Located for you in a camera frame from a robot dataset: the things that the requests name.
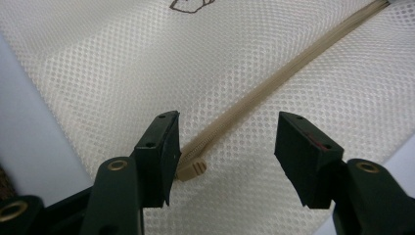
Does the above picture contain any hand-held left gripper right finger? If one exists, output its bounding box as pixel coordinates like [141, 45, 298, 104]
[273, 111, 346, 210]

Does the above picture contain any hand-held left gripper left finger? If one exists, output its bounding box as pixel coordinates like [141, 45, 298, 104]
[131, 110, 183, 209]

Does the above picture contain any cream mesh laundry bag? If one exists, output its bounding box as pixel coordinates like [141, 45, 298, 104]
[0, 0, 415, 235]

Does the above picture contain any brown woven basket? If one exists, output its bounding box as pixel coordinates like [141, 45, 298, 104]
[0, 163, 18, 202]

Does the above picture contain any white table mat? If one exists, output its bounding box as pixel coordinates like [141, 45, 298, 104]
[0, 30, 96, 209]

